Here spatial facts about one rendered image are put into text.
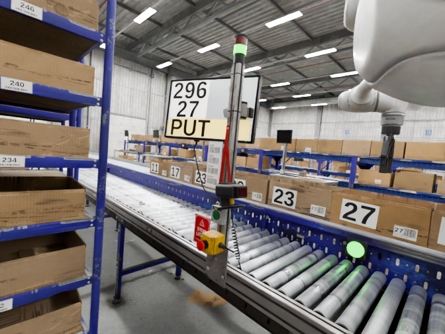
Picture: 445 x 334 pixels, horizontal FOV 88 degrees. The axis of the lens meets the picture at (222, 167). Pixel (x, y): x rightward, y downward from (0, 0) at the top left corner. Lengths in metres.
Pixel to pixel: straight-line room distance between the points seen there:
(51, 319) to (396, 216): 1.38
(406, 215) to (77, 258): 1.31
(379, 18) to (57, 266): 0.97
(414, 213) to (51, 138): 1.39
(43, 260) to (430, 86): 0.97
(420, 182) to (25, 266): 5.48
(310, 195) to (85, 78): 1.17
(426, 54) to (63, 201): 0.88
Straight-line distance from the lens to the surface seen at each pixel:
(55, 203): 0.89
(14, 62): 0.88
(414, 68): 0.26
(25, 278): 0.97
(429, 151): 5.81
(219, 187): 0.86
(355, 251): 1.28
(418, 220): 1.28
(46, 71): 0.88
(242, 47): 1.00
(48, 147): 0.87
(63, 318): 1.06
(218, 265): 1.02
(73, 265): 0.98
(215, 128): 1.09
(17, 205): 0.88
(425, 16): 0.25
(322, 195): 1.36
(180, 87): 1.26
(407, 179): 5.57
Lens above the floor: 1.20
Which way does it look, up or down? 4 degrees down
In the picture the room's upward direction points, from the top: 5 degrees clockwise
